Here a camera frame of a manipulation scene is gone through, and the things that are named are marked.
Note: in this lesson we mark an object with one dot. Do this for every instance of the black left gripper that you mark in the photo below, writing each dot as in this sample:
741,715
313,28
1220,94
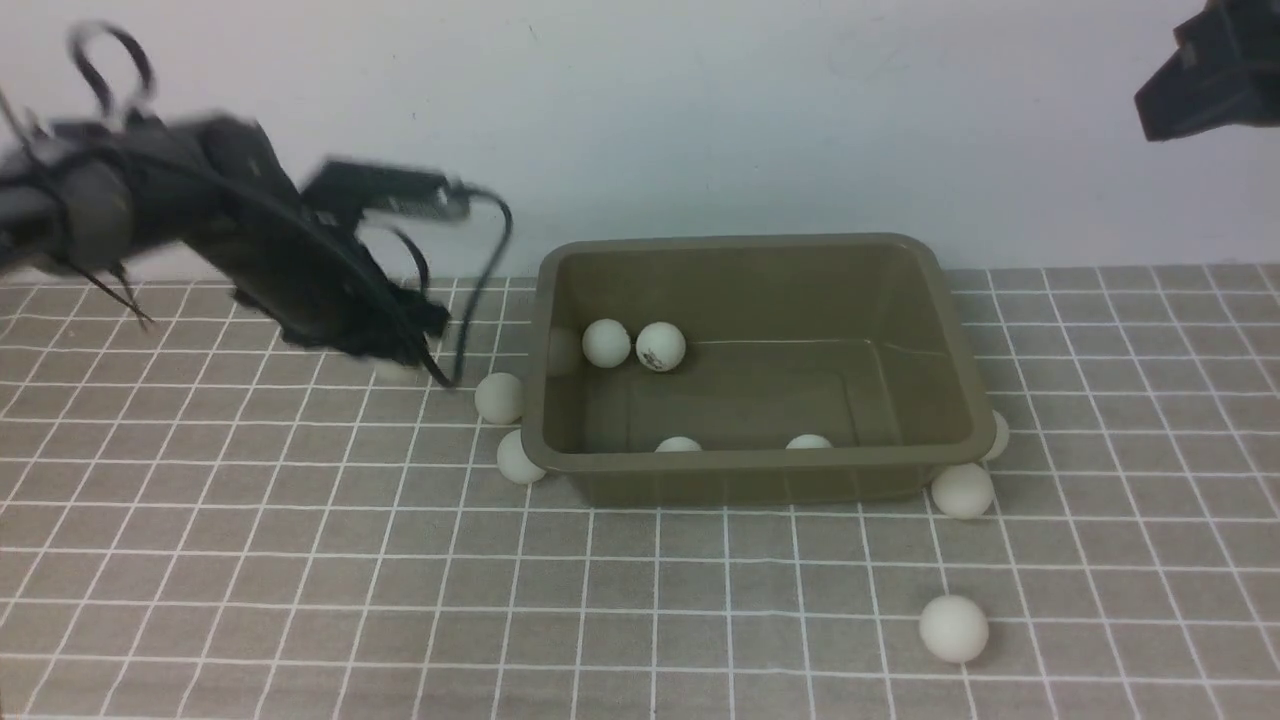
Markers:
318,303

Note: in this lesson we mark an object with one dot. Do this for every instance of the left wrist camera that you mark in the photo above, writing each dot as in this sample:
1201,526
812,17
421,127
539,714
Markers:
345,189

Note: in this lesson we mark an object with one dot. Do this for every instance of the printed white ping-pong ball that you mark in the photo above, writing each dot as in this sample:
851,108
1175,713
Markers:
678,444
660,347

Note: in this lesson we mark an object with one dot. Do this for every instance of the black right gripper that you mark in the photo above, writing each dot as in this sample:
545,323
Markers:
1224,72

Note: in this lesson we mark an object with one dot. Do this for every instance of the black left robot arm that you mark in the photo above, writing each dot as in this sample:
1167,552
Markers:
83,200

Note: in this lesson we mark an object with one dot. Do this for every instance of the olive green plastic bin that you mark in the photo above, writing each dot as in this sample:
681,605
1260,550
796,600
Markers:
851,336

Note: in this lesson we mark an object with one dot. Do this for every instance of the grey checkered tablecloth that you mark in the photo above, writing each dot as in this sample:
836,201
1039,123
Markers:
201,522

